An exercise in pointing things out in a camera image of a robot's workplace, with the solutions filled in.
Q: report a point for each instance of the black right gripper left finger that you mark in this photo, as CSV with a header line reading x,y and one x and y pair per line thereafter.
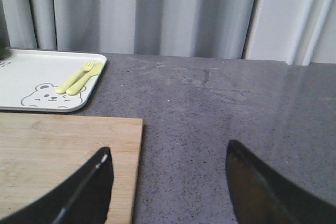
x,y
84,197

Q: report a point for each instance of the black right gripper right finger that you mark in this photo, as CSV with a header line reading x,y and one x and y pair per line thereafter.
x,y
259,194

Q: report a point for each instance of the white bear tray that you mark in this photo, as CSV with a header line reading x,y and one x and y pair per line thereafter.
x,y
29,79

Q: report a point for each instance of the wooden cutting board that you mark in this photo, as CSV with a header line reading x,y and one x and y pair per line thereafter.
x,y
39,151

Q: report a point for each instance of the yellow plastic fork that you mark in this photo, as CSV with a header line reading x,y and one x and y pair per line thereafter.
x,y
72,79

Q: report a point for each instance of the grey curtain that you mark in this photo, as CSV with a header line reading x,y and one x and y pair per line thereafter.
x,y
297,32

